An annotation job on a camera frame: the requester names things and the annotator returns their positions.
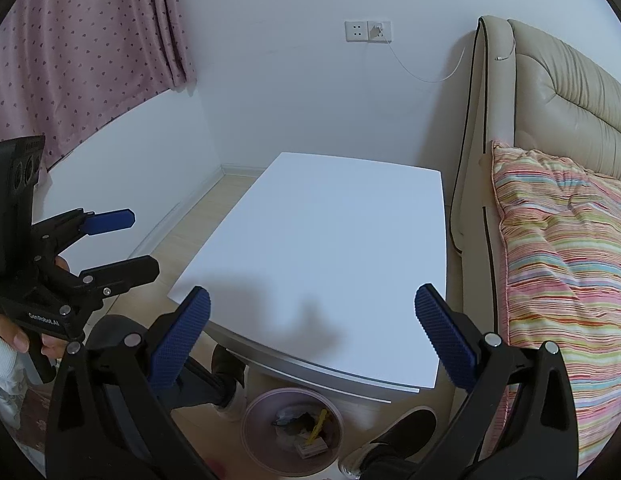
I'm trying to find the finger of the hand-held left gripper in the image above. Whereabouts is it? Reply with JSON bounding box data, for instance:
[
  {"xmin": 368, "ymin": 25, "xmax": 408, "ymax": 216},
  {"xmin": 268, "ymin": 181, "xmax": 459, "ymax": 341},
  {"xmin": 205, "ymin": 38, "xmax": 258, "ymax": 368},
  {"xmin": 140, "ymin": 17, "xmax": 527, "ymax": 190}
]
[
  {"xmin": 79, "ymin": 255, "xmax": 160, "ymax": 302},
  {"xmin": 33, "ymin": 207, "xmax": 136, "ymax": 257}
]

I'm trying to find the striped colourful pillow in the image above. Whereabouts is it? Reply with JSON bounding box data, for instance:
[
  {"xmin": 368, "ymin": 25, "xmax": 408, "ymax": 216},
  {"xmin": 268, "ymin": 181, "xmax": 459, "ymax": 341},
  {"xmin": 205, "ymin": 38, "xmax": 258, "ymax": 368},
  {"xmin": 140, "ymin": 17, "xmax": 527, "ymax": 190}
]
[{"xmin": 491, "ymin": 141, "xmax": 621, "ymax": 476}]

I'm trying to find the person's black right shoe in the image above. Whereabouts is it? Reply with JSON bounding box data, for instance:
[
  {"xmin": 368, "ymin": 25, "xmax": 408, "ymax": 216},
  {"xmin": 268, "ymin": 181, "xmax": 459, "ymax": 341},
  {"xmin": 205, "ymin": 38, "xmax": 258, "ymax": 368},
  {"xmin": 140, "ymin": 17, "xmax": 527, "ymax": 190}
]
[{"xmin": 341, "ymin": 406, "xmax": 438, "ymax": 478}]

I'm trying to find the thin white cable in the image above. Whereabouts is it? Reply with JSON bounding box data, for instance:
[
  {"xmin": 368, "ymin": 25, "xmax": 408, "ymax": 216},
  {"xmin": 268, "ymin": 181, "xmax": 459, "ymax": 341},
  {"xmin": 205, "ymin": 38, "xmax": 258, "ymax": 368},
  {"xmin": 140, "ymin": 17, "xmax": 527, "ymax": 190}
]
[{"xmin": 383, "ymin": 35, "xmax": 516, "ymax": 83}]

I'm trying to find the pink plastic waste bin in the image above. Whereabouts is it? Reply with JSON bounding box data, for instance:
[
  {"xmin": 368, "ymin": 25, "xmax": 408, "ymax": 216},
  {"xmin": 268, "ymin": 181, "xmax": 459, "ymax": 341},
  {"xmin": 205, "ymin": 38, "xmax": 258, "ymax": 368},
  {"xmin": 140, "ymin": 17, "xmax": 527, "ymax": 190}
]
[{"xmin": 240, "ymin": 387, "xmax": 346, "ymax": 478}]

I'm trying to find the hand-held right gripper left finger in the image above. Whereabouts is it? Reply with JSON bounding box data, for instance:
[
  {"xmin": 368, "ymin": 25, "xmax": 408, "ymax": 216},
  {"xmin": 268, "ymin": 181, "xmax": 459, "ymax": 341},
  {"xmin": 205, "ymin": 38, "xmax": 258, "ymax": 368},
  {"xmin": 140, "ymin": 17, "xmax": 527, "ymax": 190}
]
[{"xmin": 45, "ymin": 286, "xmax": 226, "ymax": 480}]

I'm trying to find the person's dark left shoe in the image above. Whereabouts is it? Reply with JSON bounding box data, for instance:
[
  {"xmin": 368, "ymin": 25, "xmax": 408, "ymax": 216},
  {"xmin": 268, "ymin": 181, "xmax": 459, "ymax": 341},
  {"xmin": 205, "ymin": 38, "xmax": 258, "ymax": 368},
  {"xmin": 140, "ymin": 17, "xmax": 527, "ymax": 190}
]
[{"xmin": 210, "ymin": 345, "xmax": 248, "ymax": 423}]

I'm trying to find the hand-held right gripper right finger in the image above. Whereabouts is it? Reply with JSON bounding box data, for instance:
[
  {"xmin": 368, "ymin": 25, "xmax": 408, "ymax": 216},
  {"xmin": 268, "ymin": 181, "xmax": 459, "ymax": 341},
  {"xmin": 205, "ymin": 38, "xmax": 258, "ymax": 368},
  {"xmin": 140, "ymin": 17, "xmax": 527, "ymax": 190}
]
[{"xmin": 415, "ymin": 284, "xmax": 581, "ymax": 480}]

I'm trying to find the person's left hand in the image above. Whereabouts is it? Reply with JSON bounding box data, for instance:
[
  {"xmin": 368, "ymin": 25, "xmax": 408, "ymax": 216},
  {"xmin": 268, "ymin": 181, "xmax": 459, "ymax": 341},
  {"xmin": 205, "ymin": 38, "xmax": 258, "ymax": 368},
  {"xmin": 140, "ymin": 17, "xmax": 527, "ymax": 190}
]
[{"xmin": 0, "ymin": 311, "xmax": 67, "ymax": 362}]

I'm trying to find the pink dotted curtain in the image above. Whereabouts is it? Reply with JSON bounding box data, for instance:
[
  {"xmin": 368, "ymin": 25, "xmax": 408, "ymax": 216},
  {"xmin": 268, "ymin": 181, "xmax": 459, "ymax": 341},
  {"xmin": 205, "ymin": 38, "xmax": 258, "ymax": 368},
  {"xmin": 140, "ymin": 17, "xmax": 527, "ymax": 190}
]
[{"xmin": 0, "ymin": 0, "xmax": 198, "ymax": 171}]

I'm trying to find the pink floral rug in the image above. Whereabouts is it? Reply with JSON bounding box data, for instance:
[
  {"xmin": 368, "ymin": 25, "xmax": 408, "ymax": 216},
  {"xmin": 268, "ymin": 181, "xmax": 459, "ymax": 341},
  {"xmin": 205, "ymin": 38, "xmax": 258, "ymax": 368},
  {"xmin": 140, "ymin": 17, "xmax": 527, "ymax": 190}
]
[{"xmin": 5, "ymin": 390, "xmax": 56, "ymax": 466}]

